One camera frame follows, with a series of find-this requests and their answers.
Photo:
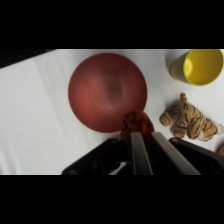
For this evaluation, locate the striped tiger plush toy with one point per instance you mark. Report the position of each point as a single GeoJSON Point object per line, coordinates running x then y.
{"type": "Point", "coordinates": [188, 120]}

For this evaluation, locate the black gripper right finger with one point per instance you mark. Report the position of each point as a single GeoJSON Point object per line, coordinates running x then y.
{"type": "Point", "coordinates": [173, 156]}

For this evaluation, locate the yellow plastic cup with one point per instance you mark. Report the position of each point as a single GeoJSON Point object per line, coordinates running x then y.
{"type": "Point", "coordinates": [200, 68]}

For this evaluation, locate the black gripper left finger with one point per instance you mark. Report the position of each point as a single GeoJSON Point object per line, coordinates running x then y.
{"type": "Point", "coordinates": [140, 155]}

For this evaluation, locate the red ball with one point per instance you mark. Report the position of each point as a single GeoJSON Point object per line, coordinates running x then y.
{"type": "Point", "coordinates": [137, 121]}

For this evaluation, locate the pink bowl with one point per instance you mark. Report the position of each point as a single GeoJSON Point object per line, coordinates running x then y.
{"type": "Point", "coordinates": [103, 90]}

